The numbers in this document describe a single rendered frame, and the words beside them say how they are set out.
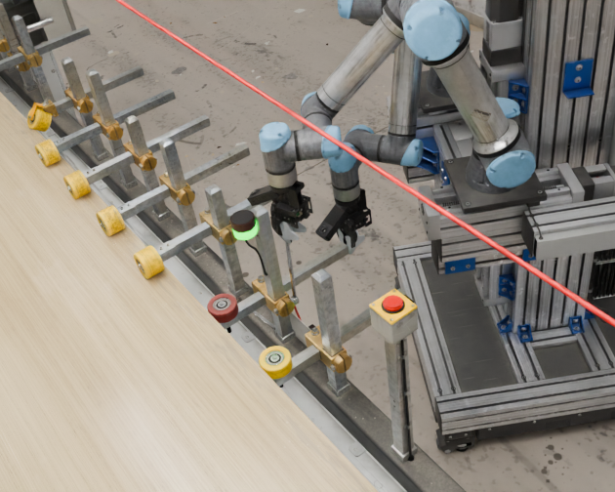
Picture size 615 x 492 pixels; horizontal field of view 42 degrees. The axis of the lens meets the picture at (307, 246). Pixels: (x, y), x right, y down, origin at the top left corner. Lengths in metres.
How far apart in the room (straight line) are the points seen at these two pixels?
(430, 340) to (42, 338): 1.34
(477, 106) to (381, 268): 1.70
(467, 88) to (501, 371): 1.25
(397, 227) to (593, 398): 1.30
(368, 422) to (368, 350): 1.09
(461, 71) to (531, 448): 1.50
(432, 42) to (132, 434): 1.10
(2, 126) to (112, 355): 1.34
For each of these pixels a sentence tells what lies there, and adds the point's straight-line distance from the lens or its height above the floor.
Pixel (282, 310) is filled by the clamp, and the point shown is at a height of 0.85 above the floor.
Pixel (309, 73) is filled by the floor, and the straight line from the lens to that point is 4.87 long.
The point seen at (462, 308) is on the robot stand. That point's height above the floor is 0.21.
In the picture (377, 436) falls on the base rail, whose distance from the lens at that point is 2.05.
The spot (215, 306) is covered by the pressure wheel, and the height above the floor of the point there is 0.91.
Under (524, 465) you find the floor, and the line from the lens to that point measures 2.85.
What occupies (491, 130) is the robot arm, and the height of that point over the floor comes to 1.32.
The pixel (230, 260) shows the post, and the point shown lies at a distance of 2.34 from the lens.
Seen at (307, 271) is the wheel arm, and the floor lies 0.86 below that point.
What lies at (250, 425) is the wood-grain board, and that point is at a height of 0.90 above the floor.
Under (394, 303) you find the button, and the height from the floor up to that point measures 1.23.
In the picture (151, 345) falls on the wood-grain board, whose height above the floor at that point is 0.90.
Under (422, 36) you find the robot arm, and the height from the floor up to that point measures 1.59.
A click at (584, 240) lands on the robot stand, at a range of 2.21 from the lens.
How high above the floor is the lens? 2.39
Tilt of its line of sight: 41 degrees down
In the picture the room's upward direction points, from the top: 10 degrees counter-clockwise
